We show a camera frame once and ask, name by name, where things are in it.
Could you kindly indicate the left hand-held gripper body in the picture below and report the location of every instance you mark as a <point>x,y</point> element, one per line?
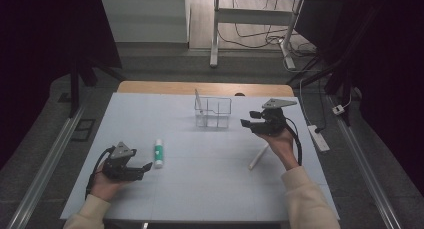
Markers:
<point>116,169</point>

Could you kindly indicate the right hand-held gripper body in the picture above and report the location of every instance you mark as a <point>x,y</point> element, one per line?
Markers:
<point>273,120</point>

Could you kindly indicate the white and green glue stick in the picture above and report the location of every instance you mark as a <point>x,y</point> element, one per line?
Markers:
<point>159,153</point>

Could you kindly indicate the clear acrylic pen holder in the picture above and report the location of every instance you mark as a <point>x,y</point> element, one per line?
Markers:
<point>213,113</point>

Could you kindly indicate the white marker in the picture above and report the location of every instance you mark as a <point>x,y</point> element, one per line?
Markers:
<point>258,157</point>

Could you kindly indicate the person's left hand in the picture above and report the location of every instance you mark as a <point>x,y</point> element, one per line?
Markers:
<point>105,189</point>

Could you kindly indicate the person's right hand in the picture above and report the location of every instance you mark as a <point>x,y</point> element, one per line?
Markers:
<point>283,147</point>

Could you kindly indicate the white power strip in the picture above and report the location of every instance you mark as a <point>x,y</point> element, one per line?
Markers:
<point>318,138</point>

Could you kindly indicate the white table mat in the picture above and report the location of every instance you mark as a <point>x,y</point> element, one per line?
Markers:
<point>200,189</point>

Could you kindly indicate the white plug adapter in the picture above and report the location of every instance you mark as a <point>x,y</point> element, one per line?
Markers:
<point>338,109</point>

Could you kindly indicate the black metal stand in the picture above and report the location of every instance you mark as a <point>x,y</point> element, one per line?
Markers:
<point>336,79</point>
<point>74,89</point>

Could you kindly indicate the black rectangular frame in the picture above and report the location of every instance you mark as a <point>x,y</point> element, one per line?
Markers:
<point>83,135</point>

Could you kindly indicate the aluminium rail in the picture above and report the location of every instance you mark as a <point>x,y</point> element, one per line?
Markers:
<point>366,169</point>
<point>43,175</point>

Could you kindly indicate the white desk frame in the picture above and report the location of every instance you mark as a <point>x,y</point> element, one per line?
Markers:
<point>253,17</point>

